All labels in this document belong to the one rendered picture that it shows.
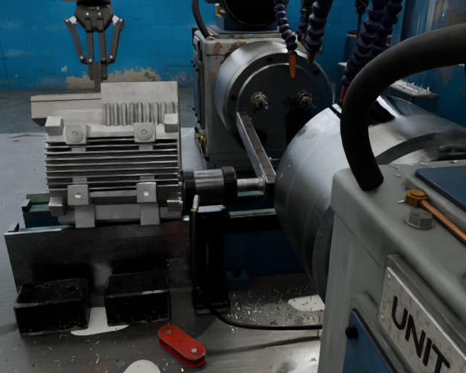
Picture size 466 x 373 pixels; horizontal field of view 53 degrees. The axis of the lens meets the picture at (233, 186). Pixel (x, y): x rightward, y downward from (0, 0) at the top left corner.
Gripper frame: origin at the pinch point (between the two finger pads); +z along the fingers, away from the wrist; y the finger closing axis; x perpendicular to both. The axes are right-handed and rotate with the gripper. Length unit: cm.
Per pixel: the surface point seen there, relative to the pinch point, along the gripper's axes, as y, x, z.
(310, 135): 30, -48, 24
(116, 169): 5.3, -31.4, 24.2
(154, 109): 11.5, -28.5, 14.5
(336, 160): 30, -56, 28
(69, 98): -5.7, -3.5, 4.8
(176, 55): 46, 488, -190
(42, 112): -11.2, -3.5, 7.7
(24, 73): -148, 506, -178
